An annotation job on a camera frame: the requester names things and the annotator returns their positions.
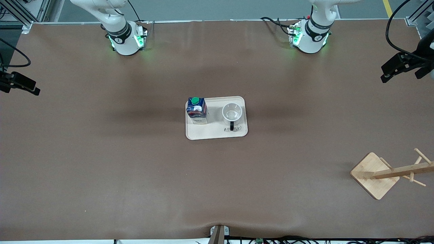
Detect white smiley cup black handle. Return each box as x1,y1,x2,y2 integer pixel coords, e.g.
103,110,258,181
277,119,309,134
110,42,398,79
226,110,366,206
222,103,243,131

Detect blue milk carton green cap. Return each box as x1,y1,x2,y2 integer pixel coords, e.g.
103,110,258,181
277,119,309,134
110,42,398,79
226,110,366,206
186,97,208,125

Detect wooden cup rack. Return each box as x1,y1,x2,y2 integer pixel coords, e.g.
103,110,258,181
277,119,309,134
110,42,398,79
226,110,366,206
350,148,434,200

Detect cream rabbit print tray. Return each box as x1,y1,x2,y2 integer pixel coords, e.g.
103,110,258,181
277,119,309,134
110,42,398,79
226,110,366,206
185,96,248,140

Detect aluminium frame post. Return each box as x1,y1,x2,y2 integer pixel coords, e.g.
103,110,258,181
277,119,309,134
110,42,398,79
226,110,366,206
0,0,52,34
405,0,434,38

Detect black left arm base cables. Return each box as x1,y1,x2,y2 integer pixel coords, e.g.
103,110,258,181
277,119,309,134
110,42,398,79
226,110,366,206
260,16,300,37

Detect black right arm base cable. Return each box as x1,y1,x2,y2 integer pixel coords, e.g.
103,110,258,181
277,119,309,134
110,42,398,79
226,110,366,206
126,0,150,25

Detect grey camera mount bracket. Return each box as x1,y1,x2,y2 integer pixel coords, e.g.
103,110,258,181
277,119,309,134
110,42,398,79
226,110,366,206
210,225,230,244

